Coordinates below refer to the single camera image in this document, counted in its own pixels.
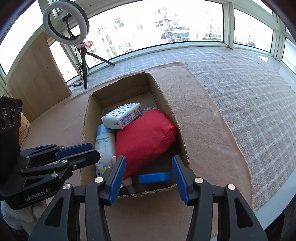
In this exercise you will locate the white sunscreen bottle blue cap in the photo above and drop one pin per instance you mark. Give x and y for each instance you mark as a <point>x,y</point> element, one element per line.
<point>105,144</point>

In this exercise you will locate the checkered bed sheet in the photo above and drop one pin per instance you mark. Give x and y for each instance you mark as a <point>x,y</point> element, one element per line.
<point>256,103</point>

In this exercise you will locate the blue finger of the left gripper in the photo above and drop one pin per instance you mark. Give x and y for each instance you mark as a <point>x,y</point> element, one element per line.
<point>80,160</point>
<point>72,150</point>

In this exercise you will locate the dark grey card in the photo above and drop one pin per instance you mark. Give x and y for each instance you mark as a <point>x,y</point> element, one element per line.
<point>108,111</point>

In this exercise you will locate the patterned lighter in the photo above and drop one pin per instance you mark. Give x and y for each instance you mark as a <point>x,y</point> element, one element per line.
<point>100,169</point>

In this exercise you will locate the black tripod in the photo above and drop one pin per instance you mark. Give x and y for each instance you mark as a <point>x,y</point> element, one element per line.
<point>83,52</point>

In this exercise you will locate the blue round tape measure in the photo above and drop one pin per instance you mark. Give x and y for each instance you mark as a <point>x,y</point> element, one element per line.
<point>154,177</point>

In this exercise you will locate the patterned tissue pack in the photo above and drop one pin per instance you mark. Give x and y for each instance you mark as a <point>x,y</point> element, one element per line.
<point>123,115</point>

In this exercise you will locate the left white gloved hand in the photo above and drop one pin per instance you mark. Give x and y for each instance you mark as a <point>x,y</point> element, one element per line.
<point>23,219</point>

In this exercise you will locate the black power adapter with cable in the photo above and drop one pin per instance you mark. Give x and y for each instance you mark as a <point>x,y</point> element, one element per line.
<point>24,133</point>

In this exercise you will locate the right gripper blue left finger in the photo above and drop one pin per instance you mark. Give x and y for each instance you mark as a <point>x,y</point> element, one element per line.
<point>60,220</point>

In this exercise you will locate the cardboard box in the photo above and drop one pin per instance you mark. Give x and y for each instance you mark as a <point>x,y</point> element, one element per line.
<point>143,88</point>

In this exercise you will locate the red cloth pouch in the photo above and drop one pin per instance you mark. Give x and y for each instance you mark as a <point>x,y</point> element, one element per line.
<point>144,140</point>

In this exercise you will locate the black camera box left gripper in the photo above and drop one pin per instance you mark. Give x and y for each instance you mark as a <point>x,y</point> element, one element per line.
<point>11,111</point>

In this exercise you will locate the light wooden board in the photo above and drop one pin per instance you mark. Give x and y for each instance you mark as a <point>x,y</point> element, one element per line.
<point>35,79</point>

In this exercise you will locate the white ring light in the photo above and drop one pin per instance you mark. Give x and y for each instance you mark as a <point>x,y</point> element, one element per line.
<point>76,12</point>

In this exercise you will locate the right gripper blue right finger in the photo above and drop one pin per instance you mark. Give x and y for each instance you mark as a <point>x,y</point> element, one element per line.
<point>236,220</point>

